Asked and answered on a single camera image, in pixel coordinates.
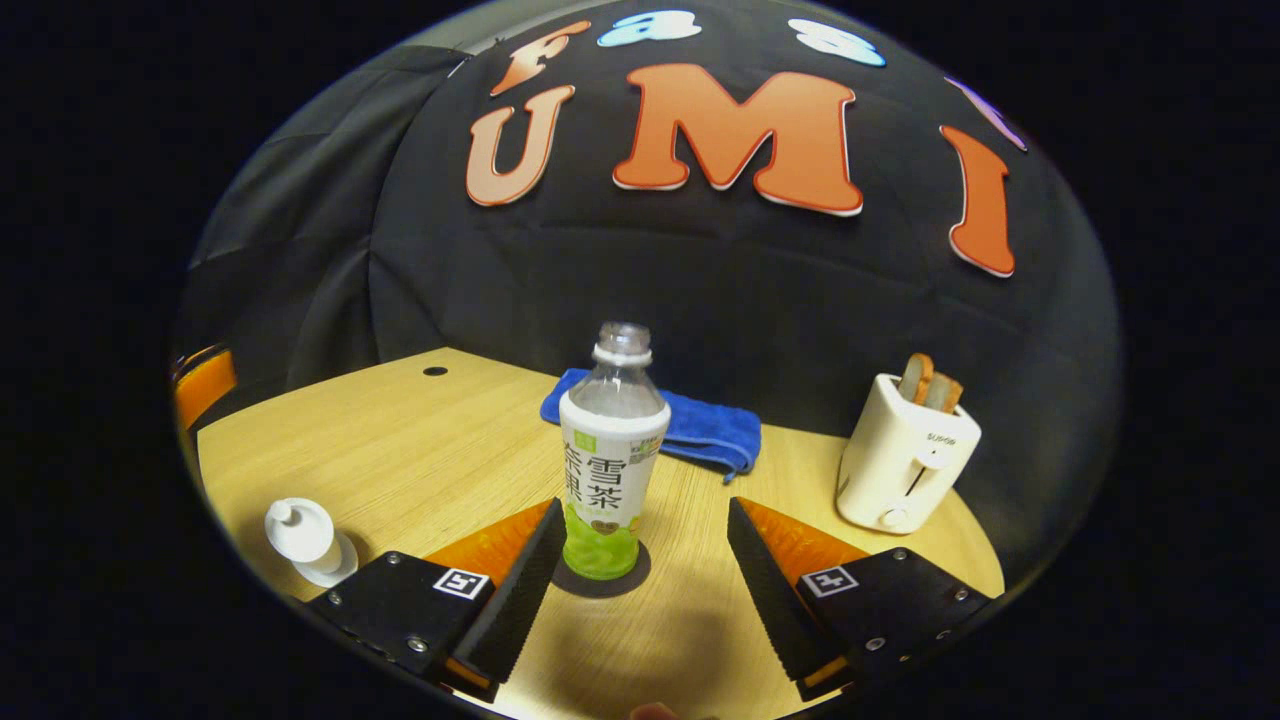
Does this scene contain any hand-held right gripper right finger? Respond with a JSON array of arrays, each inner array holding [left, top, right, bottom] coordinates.
[[726, 497, 994, 704]]

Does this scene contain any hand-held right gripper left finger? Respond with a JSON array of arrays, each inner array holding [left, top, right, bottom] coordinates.
[[305, 498, 567, 703]]

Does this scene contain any dark round coaster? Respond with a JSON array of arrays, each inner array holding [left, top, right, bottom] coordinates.
[[550, 540, 653, 599]]

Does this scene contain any clear water bottle white label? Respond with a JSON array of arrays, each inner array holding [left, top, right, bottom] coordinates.
[[558, 322, 672, 581]]

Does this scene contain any white teacup lid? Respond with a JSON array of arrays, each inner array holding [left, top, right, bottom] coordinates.
[[264, 497, 337, 566]]

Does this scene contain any blue folded towel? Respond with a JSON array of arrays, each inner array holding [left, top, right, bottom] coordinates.
[[540, 368, 763, 485]]

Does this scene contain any white toaster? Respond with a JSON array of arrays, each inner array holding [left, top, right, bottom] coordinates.
[[836, 373, 983, 534]]

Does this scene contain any black backdrop cloth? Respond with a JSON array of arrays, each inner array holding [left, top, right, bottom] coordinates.
[[170, 0, 1121, 591]]

